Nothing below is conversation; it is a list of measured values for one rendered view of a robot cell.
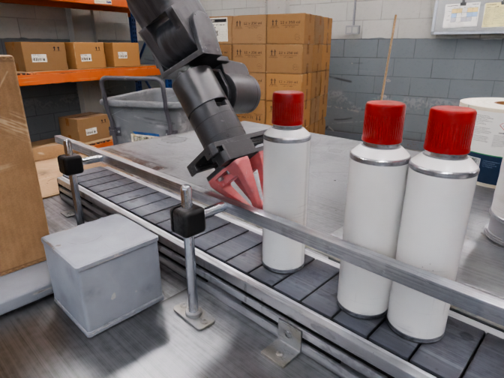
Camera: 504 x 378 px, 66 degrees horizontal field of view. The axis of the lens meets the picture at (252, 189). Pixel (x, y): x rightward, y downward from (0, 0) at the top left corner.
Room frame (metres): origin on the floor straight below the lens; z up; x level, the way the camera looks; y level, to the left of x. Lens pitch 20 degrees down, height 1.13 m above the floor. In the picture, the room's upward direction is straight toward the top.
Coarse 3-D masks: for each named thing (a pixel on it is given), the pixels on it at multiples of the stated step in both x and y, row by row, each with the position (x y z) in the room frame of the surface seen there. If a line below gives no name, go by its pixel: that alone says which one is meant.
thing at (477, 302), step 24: (72, 144) 0.70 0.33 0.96; (120, 168) 0.58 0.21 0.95; (144, 168) 0.54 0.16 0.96; (192, 192) 0.45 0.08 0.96; (240, 216) 0.40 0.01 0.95; (264, 216) 0.37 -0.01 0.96; (312, 240) 0.33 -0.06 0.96; (336, 240) 0.32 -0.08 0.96; (360, 264) 0.29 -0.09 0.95; (384, 264) 0.28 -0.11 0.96; (408, 264) 0.28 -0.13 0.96; (432, 288) 0.25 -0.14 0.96; (456, 288) 0.24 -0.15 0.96; (480, 312) 0.23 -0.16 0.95
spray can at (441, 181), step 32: (448, 128) 0.29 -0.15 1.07; (416, 160) 0.30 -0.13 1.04; (448, 160) 0.28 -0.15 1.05; (416, 192) 0.29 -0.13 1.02; (448, 192) 0.28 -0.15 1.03; (416, 224) 0.29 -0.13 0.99; (448, 224) 0.28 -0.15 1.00; (416, 256) 0.28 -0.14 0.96; (448, 256) 0.28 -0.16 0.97; (416, 320) 0.28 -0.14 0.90
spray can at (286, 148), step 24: (288, 96) 0.40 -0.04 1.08; (288, 120) 0.40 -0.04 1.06; (264, 144) 0.41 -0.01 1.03; (288, 144) 0.39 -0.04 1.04; (264, 168) 0.41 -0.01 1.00; (288, 168) 0.39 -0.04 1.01; (264, 192) 0.41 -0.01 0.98; (288, 192) 0.39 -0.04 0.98; (288, 216) 0.39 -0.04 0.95; (264, 240) 0.40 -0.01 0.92; (288, 240) 0.39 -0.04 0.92; (264, 264) 0.40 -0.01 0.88; (288, 264) 0.39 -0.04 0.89
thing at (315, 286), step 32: (96, 192) 0.66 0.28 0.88; (128, 192) 0.66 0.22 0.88; (160, 192) 0.66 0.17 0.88; (160, 224) 0.52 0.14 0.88; (224, 224) 0.52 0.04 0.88; (224, 256) 0.43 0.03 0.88; (256, 256) 0.43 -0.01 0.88; (288, 288) 0.36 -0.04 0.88; (320, 288) 0.36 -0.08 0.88; (352, 320) 0.31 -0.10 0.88; (384, 320) 0.31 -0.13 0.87; (448, 320) 0.31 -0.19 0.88; (416, 352) 0.27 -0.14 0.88; (448, 352) 0.27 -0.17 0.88; (480, 352) 0.27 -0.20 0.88
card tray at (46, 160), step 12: (60, 144) 1.07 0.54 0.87; (36, 156) 1.02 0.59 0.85; (48, 156) 1.04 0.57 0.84; (84, 156) 1.07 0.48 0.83; (120, 156) 0.94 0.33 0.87; (36, 168) 0.95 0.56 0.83; (48, 168) 0.95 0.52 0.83; (84, 168) 0.95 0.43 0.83; (48, 180) 0.86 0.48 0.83; (48, 192) 0.78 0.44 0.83
